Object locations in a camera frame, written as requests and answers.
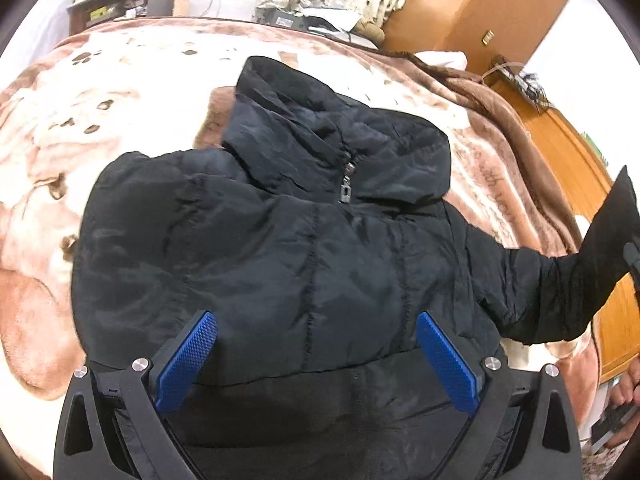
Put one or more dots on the cardboard box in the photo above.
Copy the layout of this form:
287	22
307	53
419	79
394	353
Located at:
181	5

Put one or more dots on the brass wall switch plate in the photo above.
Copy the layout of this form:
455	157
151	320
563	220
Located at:
488	36

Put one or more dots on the wooden door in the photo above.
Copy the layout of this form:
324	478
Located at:
475	5

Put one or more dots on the brown paw print blanket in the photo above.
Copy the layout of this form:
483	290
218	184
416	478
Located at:
125	90

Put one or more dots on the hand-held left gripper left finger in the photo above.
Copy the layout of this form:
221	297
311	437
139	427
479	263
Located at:
186	360

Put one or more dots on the wooden headboard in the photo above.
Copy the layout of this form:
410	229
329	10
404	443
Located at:
565	130

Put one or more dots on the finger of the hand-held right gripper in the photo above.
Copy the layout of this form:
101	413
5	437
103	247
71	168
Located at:
633	260

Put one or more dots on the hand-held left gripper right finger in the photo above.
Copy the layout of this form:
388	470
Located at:
447	360

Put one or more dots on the white pillow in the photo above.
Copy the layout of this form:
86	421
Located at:
442	59

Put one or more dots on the cluttered shelf unit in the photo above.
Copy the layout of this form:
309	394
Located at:
115	2

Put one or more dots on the pile of papers and boxes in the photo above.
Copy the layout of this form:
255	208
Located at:
300	17

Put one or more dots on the black puffer jacket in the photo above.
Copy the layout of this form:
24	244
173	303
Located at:
280	260

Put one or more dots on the person's right hand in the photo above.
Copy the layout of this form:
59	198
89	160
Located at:
631	385

